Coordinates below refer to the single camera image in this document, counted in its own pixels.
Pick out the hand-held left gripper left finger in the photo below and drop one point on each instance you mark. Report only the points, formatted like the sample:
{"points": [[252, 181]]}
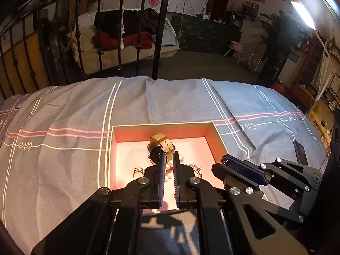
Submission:
{"points": [[161, 186]]}

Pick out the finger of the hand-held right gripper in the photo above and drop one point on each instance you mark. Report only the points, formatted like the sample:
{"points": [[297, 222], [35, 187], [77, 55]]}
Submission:
{"points": [[244, 168], [221, 175]]}

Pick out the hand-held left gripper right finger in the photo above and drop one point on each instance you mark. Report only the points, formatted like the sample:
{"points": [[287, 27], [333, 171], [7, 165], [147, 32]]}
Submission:
{"points": [[175, 186]]}

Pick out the cardboard box with pink inside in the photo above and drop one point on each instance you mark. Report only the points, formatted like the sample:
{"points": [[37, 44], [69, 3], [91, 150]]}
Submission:
{"points": [[127, 154]]}

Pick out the thin silver bangle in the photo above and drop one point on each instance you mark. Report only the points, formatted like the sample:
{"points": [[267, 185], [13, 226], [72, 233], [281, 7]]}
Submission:
{"points": [[196, 168]]}

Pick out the grey-blue plaid blanket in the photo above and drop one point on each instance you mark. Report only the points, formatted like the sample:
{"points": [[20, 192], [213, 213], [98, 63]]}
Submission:
{"points": [[66, 111]]}

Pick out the pink stool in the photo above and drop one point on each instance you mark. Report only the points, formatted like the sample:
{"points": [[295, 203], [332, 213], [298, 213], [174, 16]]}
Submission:
{"points": [[237, 45]]}

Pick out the cluttered wooden shelf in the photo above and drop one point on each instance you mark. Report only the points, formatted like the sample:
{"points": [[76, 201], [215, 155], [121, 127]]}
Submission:
{"points": [[316, 58]]}

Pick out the tall green plant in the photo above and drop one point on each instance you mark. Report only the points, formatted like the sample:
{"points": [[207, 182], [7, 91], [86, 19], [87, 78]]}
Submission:
{"points": [[279, 37]]}

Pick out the dark green counter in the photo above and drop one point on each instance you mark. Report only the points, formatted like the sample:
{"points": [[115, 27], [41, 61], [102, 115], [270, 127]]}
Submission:
{"points": [[207, 37]]}

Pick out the light blue cushion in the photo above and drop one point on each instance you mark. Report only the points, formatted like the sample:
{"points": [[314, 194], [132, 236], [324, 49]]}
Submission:
{"points": [[166, 41]]}

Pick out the red cloth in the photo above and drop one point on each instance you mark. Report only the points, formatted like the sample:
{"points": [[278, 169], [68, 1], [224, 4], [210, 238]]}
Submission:
{"points": [[132, 41]]}

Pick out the white wicker hanging chair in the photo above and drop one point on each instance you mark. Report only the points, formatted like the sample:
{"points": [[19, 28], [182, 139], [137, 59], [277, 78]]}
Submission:
{"points": [[170, 35]]}

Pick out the white floor lamp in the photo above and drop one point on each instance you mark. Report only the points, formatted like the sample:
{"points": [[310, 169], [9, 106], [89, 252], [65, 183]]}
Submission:
{"points": [[302, 14]]}

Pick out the black clothes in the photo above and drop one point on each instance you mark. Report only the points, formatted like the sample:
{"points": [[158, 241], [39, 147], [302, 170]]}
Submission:
{"points": [[132, 21]]}

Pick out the black metal bed frame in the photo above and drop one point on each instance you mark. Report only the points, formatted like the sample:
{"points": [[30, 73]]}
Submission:
{"points": [[162, 32]]}

